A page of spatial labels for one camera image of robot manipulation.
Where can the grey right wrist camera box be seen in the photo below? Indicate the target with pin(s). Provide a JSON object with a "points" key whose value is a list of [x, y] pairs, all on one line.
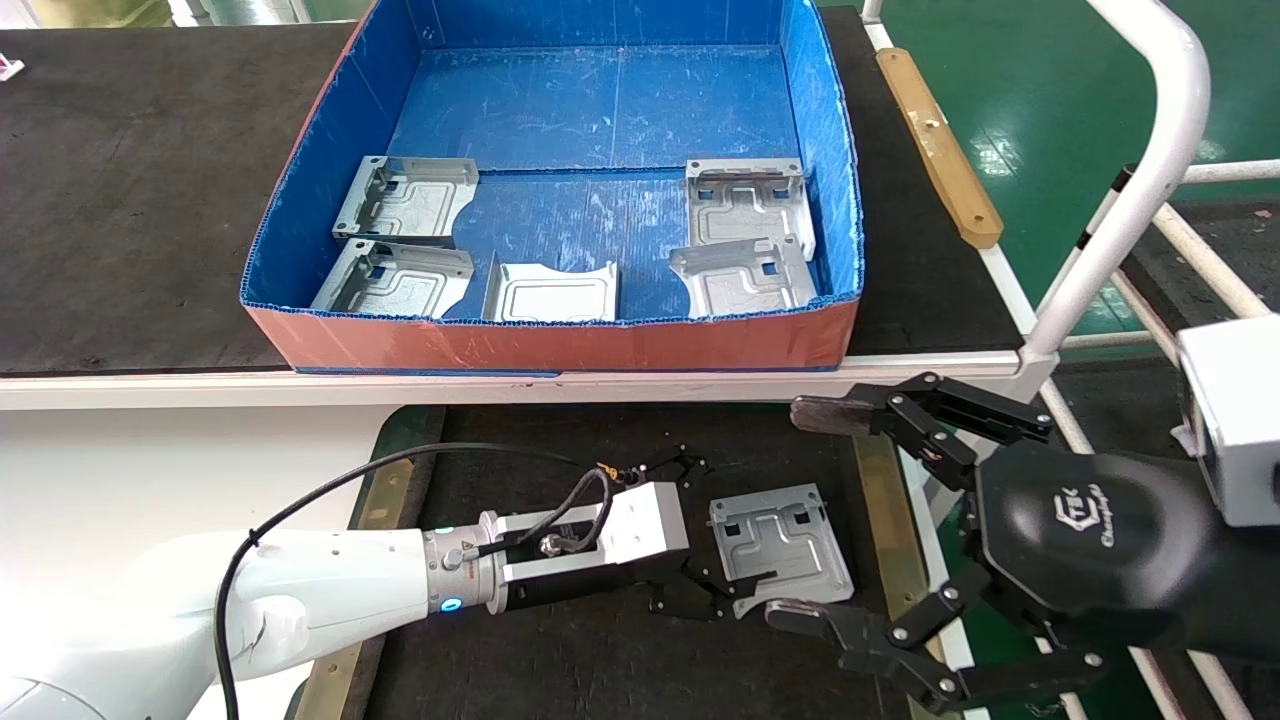
{"points": [[1235, 420]]}

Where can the silver sheet metal bracket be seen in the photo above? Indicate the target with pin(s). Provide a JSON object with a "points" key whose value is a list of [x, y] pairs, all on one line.
{"points": [[420, 200], [790, 545], [745, 280], [400, 285], [745, 200], [555, 295]]}

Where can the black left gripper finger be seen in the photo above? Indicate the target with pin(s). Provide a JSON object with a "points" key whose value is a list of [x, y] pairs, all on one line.
{"points": [[672, 466], [695, 598]]}

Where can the brass table edge strip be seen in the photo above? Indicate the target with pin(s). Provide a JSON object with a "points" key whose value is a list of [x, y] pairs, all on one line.
{"points": [[880, 520], [385, 500]]}

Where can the white tube rack cart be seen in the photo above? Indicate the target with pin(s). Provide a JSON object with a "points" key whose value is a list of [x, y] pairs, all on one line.
{"points": [[1210, 265]]}

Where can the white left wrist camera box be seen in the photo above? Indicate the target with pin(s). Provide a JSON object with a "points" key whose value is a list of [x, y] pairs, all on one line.
{"points": [[650, 520]]}

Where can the black rubber table mat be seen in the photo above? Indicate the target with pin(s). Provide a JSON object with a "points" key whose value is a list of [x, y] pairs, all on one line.
{"points": [[130, 200], [600, 660]]}

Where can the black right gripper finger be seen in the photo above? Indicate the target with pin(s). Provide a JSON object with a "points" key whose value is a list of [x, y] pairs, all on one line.
{"points": [[930, 660], [930, 420]]}

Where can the tan wooden edge strip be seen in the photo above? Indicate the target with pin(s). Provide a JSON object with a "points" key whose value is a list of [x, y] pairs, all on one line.
{"points": [[940, 150]]}

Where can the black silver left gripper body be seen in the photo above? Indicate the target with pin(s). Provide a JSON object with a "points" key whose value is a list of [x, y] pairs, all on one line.
{"points": [[580, 585]]}

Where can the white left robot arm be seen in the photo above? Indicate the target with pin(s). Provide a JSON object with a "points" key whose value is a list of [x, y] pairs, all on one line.
{"points": [[320, 590]]}

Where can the small pink white object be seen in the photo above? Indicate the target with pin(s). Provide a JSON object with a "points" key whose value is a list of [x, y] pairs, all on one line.
{"points": [[10, 68]]}

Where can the blue corrugated plastic box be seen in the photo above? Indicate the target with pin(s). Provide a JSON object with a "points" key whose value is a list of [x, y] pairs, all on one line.
{"points": [[600, 110]]}

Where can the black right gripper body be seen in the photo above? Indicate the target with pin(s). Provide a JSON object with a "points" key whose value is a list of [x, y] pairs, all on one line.
{"points": [[1090, 540]]}

